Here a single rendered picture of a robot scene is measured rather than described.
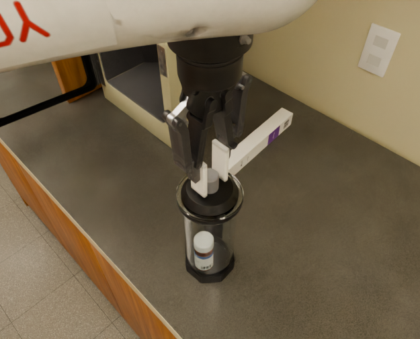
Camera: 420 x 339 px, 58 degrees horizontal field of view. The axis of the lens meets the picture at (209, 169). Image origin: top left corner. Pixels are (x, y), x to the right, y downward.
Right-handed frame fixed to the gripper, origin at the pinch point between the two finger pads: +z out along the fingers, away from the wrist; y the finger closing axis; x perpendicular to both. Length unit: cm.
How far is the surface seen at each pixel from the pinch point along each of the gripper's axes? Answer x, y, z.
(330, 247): 15.5, -20.5, 28.0
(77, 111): -61, -6, 28
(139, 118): -43, -15, 26
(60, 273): -80, 19, 122
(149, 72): -52, -27, 20
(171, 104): -28.5, -15.6, 12.6
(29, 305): -76, 36, 122
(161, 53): -29.8, -15.4, 0.0
